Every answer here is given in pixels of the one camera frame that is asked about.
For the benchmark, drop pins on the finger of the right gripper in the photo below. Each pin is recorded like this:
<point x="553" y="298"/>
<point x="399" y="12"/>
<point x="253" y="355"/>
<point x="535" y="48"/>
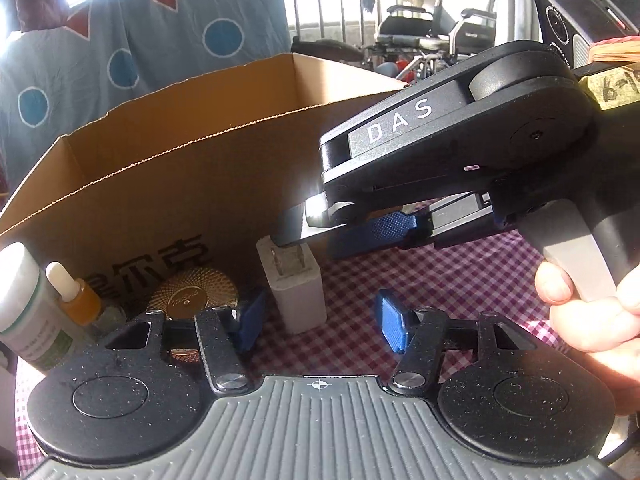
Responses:
<point x="316" y="216"/>
<point x="394" y="230"/>

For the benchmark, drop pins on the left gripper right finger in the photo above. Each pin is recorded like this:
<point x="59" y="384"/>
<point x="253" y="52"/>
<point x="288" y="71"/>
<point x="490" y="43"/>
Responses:
<point x="395" y="321"/>

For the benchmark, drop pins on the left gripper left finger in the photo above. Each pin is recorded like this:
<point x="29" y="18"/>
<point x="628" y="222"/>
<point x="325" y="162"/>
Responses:
<point x="248" y="318"/>

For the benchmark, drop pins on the white power adapter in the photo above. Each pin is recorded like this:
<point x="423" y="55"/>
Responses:
<point x="295" y="280"/>

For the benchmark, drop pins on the person's right hand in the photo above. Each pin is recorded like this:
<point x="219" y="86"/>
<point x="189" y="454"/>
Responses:
<point x="604" y="334"/>

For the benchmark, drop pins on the gold round tin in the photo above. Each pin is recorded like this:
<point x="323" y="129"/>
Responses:
<point x="185" y="294"/>

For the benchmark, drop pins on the brown cardboard box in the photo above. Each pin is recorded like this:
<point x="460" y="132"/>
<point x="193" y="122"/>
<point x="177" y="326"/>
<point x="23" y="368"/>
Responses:
<point x="191" y="175"/>

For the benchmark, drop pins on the black wheelchair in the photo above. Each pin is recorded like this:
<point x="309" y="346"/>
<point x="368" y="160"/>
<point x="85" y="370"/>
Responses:
<point x="414" y="42"/>

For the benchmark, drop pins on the black bicycle seat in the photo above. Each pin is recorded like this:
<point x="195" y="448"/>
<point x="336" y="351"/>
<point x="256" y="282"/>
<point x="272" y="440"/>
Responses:
<point x="329" y="49"/>

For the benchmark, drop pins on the orange dropper bottle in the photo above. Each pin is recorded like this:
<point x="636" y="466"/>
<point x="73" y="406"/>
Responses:
<point x="77" y="298"/>

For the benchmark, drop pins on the white green label bottle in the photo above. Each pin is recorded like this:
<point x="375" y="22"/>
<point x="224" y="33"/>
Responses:
<point x="33" y="325"/>

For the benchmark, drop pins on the blue patterned quilt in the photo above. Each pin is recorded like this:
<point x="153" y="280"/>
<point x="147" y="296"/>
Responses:
<point x="56" y="81"/>

